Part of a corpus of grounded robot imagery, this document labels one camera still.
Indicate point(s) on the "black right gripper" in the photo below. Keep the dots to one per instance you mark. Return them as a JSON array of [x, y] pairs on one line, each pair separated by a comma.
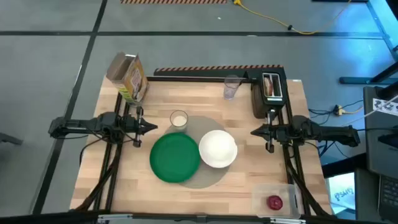
[[276, 133]]

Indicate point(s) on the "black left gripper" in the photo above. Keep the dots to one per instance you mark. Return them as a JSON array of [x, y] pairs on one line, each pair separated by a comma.
[[138, 127]]

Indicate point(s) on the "brown bagel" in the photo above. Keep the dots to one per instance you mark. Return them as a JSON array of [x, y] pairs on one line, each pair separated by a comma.
[[268, 86]]

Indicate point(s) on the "panda puffs cereal box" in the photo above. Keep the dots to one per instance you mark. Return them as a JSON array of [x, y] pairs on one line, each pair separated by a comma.
[[130, 81]]

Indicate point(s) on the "clear drinking glass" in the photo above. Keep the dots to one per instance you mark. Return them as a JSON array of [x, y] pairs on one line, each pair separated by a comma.
[[231, 87]]

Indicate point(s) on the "red apple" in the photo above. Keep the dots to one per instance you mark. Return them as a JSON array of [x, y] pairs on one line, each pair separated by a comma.
[[274, 202]]

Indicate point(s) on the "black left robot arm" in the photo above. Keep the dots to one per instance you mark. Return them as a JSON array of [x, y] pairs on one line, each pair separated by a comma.
[[77, 126]]

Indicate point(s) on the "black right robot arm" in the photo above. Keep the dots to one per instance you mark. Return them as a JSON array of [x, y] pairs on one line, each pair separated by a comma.
[[326, 132]]

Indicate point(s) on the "glass of milk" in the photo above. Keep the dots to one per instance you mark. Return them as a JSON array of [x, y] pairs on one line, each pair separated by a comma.
[[178, 120]]

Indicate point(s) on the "black two-slot toaster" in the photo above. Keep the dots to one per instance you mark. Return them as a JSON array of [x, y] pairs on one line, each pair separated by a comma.
[[273, 99]]

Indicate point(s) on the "green plate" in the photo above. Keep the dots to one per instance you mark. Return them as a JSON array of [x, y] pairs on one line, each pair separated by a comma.
[[174, 157]]

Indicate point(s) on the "white bowl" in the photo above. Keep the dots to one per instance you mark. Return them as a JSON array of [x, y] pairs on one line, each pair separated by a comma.
[[217, 148]]

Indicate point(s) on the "round grey placemat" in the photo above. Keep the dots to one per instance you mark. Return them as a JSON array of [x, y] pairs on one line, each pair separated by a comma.
[[203, 124]]

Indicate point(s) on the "clear plastic container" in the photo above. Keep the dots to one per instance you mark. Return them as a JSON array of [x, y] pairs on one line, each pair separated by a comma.
[[261, 199]]

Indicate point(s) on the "grey equipment cabinet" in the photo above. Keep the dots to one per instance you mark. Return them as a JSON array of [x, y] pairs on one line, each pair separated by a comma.
[[379, 149]]

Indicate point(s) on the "printed marker sheet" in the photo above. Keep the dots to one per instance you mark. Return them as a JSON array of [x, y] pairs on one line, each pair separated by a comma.
[[384, 106]]

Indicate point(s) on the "grey chair leg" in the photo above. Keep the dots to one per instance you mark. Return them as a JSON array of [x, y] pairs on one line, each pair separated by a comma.
[[11, 139]]

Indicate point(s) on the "black keyboard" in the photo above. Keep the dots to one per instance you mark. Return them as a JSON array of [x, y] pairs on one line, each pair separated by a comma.
[[388, 196]]

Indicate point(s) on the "black aluminium table frame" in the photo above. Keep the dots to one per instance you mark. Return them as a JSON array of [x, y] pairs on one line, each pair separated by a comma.
[[192, 79]]

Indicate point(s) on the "metal desk frame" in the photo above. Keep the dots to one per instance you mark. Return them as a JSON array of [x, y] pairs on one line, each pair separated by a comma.
[[381, 21]]

